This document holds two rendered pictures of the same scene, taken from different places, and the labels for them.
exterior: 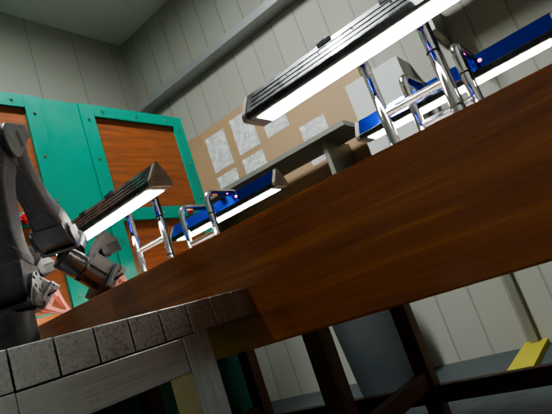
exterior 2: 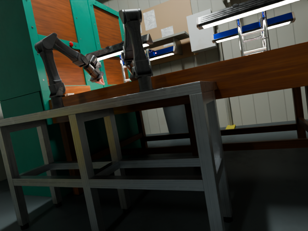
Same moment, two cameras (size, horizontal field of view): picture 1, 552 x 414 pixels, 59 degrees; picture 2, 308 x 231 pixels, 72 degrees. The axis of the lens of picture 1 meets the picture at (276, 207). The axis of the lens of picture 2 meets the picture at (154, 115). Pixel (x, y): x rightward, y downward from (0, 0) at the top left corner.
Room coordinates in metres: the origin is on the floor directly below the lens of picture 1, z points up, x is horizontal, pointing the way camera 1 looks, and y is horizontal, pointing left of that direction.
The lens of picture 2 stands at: (-0.27, 0.58, 0.64)
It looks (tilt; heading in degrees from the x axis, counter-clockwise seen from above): 4 degrees down; 351
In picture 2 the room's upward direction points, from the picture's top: 10 degrees counter-clockwise
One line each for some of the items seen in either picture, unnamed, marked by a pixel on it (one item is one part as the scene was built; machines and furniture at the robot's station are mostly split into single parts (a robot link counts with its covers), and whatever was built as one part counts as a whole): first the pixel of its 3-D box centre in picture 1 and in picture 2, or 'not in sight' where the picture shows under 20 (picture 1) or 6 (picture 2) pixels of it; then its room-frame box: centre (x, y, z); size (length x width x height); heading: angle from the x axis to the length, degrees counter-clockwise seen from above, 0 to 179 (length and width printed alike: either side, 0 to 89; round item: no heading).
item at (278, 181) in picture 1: (223, 208); (147, 56); (1.92, 0.20, 1.08); 0.62 x 0.08 x 0.07; 55
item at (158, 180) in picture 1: (99, 214); (115, 49); (1.46, 0.53, 1.08); 0.62 x 0.08 x 0.07; 55
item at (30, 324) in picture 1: (16, 338); (145, 85); (0.74, 0.44, 0.71); 0.20 x 0.07 x 0.08; 56
